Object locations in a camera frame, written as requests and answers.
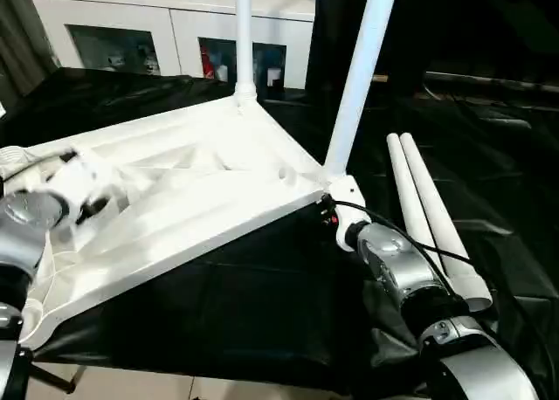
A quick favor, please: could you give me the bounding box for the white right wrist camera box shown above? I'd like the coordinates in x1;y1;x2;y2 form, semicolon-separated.
327;175;373;253

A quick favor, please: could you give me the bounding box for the red packet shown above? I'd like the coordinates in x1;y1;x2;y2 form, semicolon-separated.
201;45;216;77

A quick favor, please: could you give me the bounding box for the black speaker box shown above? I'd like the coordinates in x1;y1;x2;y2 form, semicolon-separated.
305;0;432;98

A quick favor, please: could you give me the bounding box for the grey curtain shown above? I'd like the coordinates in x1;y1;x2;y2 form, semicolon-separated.
0;0;61;109

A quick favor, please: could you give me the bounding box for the white glass-door cabinet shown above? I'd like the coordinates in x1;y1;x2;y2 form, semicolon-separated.
30;0;318;92

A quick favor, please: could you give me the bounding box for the black metal stand leg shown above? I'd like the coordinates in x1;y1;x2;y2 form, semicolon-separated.
32;362;86;396

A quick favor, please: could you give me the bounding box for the white plastic table top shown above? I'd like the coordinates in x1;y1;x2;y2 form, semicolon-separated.
0;94;334;349

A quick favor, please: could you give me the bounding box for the black plastic mat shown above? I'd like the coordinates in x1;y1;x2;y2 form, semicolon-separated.
0;66;559;397

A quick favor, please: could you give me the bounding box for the white plastic table leg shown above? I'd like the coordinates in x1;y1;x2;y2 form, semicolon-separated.
233;0;259;109
398;132;496;313
323;0;401;186
386;133;452;279

